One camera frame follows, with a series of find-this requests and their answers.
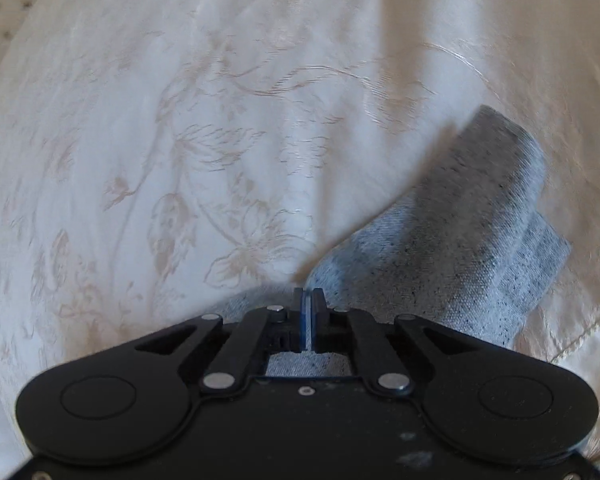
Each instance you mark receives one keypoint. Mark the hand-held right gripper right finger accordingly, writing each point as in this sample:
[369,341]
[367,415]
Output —
[316,320]

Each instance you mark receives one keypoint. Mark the cream embroidered bedspread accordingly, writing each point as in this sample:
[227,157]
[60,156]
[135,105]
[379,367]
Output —
[180,110]

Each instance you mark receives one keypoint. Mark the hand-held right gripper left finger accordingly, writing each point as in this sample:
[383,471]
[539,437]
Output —
[301,320]

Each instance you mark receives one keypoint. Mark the grey speckled pants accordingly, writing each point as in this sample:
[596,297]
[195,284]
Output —
[455,210]

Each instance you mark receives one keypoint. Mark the cream dotted quilted mattress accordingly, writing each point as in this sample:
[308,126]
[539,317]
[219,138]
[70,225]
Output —
[5,5]

